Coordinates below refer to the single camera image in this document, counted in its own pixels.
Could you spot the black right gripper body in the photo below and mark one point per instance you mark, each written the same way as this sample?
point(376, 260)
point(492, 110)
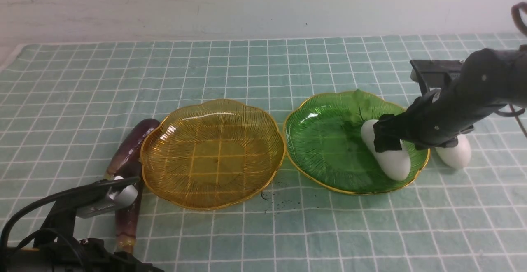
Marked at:
point(453, 113)

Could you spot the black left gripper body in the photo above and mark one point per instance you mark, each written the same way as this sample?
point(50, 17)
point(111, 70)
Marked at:
point(59, 251)

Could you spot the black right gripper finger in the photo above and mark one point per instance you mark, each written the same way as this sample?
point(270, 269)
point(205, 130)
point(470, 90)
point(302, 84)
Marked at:
point(388, 131)

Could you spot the white radish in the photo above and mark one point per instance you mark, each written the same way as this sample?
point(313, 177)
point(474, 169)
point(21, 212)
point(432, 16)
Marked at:
point(393, 163)
point(457, 157)

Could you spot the purple eggplant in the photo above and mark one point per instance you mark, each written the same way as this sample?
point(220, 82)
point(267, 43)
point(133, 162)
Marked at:
point(126, 220)
point(129, 149)

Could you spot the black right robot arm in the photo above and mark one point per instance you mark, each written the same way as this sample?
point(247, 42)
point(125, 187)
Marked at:
point(487, 68)

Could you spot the green plastic flower plate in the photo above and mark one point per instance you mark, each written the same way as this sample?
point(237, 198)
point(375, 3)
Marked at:
point(323, 141)

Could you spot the green checkered tablecloth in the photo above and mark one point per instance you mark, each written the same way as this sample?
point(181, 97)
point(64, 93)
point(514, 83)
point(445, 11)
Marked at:
point(66, 108)

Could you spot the amber plastic flower plate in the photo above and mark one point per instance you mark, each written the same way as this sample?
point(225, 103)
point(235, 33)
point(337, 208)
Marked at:
point(212, 155)

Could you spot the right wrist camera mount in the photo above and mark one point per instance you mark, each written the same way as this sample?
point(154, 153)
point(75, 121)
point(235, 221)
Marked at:
point(433, 74)

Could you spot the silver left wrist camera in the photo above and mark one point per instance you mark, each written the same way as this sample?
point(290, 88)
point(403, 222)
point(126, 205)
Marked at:
point(108, 196)

